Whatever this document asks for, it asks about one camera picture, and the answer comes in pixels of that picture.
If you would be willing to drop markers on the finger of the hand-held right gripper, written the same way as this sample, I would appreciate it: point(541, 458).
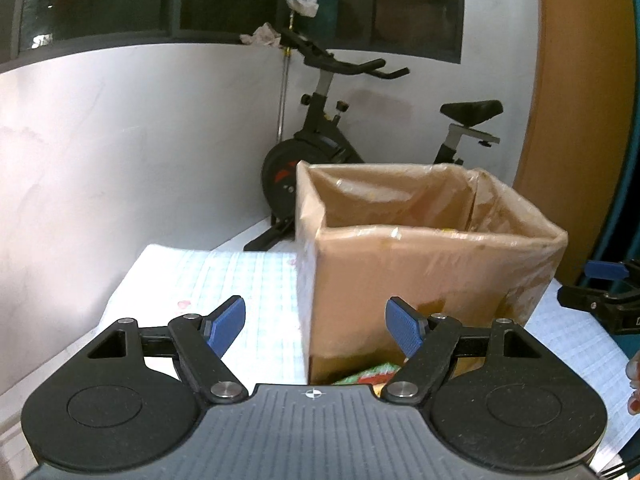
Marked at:
point(605, 270)
point(580, 296)

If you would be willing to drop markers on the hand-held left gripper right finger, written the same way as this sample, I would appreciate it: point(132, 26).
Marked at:
point(405, 327)

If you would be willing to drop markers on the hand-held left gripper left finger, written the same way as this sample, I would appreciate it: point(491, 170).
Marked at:
point(227, 325)

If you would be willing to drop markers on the red green snack packet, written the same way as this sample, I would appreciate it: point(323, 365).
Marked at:
point(370, 374)

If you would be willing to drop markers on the brown cardboard box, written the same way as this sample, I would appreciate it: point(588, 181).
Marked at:
point(330, 367)

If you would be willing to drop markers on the person's right hand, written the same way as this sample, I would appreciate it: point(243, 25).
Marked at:
point(635, 380)

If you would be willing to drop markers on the checked tablecloth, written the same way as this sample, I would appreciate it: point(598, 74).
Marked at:
point(225, 280)

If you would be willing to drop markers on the wooden panel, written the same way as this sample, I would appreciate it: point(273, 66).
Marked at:
point(575, 110)

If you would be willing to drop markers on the black exercise bike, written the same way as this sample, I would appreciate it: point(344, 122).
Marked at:
point(320, 130)

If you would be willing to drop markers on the metal pole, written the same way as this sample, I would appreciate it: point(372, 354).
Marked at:
point(282, 90)

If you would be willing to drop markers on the crumpled white tissue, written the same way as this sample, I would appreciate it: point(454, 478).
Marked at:
point(260, 35)

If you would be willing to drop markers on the white plastic bag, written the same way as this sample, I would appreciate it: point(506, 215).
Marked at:
point(302, 1)

